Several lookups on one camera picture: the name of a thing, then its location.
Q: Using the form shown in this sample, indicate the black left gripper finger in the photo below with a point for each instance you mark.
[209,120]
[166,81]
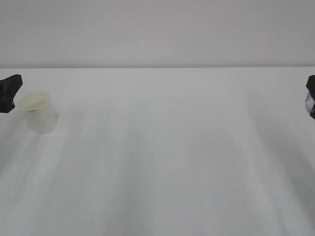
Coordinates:
[8,89]

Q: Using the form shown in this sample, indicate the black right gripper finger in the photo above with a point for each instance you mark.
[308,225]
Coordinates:
[310,85]

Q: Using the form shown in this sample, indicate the clear water bottle green label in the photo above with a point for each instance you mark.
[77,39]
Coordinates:
[309,103]

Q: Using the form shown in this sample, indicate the white paper cup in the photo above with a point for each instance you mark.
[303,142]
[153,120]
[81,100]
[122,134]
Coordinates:
[37,110]

